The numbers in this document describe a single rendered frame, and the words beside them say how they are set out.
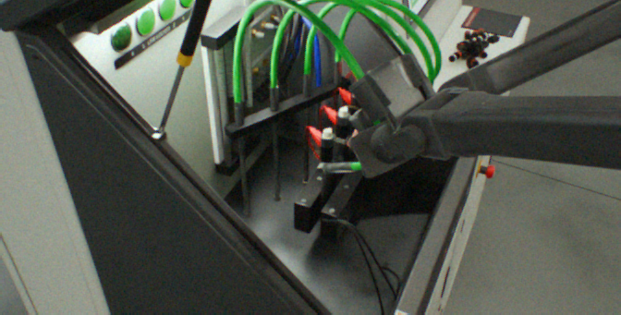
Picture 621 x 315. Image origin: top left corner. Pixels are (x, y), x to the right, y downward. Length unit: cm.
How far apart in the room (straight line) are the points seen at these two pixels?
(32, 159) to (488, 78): 74
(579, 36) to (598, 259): 182
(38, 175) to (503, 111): 77
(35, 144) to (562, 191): 238
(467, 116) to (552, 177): 237
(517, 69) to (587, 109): 41
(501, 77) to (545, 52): 7
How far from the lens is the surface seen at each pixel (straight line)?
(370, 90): 74
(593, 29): 95
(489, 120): 61
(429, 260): 117
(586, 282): 258
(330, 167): 101
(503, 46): 185
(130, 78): 103
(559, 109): 56
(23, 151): 107
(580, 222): 281
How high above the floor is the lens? 183
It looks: 39 degrees down
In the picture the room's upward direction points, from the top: 1 degrees clockwise
